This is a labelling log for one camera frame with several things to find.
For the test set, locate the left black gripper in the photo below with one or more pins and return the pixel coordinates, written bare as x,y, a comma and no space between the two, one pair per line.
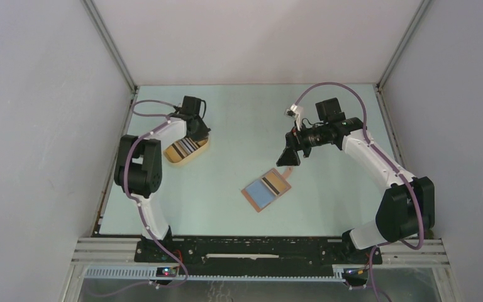
204,133

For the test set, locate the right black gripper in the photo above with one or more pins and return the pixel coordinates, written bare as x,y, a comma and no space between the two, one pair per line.
295,141

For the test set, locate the yellow oval card tray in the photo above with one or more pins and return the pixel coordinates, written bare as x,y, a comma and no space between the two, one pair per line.
175,161

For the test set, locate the tan card with black stripe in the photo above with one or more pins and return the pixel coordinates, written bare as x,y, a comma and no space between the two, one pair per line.
277,184

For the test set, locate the brown leather card holder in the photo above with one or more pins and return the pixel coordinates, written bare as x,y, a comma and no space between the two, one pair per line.
258,195

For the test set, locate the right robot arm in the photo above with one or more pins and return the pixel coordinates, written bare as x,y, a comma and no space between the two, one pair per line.
407,206

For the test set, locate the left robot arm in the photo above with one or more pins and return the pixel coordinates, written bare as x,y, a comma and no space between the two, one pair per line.
179,139

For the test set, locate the cards in tray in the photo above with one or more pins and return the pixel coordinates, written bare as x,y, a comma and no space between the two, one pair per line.
185,147

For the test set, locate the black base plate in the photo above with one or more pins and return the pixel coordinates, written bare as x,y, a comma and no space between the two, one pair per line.
256,256

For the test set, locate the aluminium frame rail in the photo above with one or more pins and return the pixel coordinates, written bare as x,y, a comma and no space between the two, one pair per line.
122,250

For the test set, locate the grey cable duct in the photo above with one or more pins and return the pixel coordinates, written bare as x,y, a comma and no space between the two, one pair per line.
150,273

